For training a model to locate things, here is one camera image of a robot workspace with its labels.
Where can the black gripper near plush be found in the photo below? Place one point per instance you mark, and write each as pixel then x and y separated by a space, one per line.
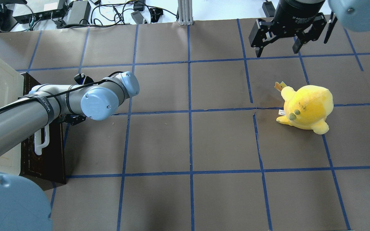
pixel 292 14

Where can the black gripper near drawer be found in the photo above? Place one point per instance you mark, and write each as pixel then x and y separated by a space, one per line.
pixel 74 119

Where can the white drawer handle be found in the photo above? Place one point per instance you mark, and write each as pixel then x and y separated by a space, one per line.
pixel 41 140

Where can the silver robot arm near drawer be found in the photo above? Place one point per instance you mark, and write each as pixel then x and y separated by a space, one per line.
pixel 23 204

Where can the silver robot arm near plush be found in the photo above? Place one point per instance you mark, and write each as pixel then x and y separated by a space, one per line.
pixel 354 15

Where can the yellow plush dinosaur toy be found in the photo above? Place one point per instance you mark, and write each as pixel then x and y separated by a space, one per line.
pixel 306 108

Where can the aluminium frame post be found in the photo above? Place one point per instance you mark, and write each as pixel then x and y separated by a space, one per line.
pixel 185 15

